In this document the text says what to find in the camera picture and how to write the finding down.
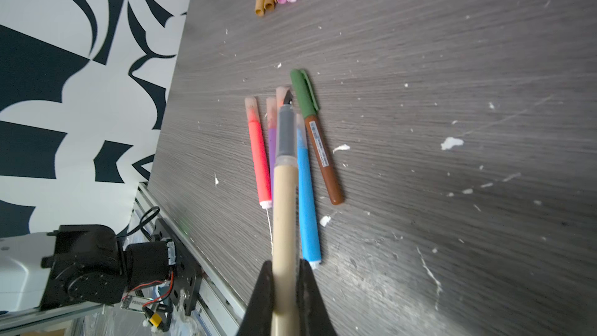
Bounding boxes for brown pen green cap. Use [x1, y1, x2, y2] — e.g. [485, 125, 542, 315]
[290, 69, 345, 205]

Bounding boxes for cream pen brown cap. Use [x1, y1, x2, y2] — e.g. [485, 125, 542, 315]
[271, 88, 299, 335]

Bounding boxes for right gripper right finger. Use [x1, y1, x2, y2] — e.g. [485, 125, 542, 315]
[297, 258, 337, 336]

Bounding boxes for red marker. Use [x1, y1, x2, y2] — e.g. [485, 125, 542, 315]
[244, 96, 273, 209]

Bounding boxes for blue marker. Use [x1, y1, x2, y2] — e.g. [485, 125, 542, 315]
[296, 114, 322, 269]

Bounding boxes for purple marker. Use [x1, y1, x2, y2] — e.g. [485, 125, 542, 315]
[266, 97, 278, 175]

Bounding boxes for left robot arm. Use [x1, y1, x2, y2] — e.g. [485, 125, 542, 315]
[1, 225, 177, 314]

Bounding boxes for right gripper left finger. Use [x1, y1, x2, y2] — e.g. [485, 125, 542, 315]
[236, 261, 274, 336]

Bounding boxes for orange marker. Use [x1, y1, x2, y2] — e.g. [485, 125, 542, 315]
[275, 86, 290, 109]

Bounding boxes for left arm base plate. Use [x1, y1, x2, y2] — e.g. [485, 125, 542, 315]
[154, 218, 203, 316]

